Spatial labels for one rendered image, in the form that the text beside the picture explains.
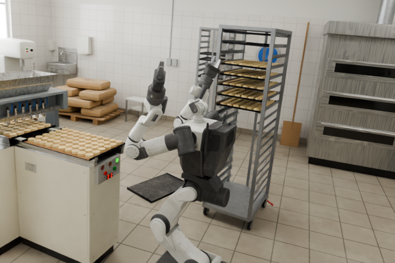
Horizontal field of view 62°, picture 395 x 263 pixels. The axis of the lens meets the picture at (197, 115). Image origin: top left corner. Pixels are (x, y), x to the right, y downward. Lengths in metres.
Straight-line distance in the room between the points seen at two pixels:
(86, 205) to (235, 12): 4.40
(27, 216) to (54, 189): 0.41
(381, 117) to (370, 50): 0.89
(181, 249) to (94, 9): 5.60
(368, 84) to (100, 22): 4.92
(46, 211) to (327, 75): 3.72
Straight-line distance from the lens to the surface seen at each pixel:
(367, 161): 5.13
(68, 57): 7.47
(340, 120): 4.93
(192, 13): 6.15
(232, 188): 3.62
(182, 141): 1.69
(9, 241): 3.02
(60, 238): 2.73
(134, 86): 6.69
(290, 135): 5.73
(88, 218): 2.45
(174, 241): 2.26
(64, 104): 2.98
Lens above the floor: 1.75
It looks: 14 degrees down
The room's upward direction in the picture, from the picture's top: 5 degrees clockwise
